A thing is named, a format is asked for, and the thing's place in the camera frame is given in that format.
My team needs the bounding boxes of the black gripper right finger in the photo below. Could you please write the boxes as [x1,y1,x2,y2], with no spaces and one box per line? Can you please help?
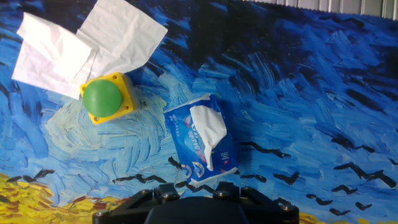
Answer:
[213,181,301,224]

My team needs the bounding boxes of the yellow box green push button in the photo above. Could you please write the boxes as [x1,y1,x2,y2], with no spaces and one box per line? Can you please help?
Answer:
[80,71,139,125]

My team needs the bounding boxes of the painted blue yellow tablecloth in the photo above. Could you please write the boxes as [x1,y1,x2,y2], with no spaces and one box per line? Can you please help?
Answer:
[0,0,398,224]

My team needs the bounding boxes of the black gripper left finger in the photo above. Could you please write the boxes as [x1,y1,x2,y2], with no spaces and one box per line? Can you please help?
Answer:
[92,182,182,224]

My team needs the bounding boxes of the blue tissue pack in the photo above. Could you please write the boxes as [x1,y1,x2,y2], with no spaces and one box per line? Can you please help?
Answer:
[164,93,239,188]

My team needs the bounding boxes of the white paper napkin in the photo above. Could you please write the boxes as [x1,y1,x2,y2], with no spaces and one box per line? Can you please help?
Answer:
[189,105,228,172]
[11,12,99,100]
[76,0,169,81]

